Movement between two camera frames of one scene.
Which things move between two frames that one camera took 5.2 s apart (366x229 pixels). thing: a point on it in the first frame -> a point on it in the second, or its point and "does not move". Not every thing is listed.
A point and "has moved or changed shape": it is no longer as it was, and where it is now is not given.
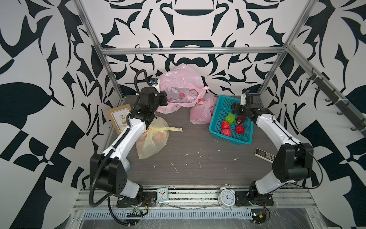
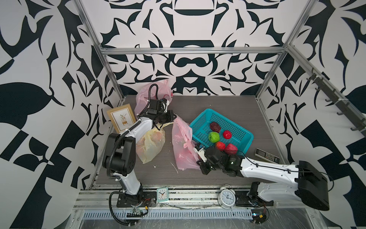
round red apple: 239,129 -> 227,134
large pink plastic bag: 184,87 has moved or changed shape
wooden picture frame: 118,116 does not move
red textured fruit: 226,130 -> 231,149
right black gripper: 235,108 -> 199,162
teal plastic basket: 223,108 -> 201,130
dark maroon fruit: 240,119 -> 215,127
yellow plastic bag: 152,141 does not move
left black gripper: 161,98 -> 169,118
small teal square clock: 162,194 does not move
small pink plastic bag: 202,114 -> 184,156
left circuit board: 137,211 does not move
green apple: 230,118 -> 214,137
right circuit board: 259,216 does not move
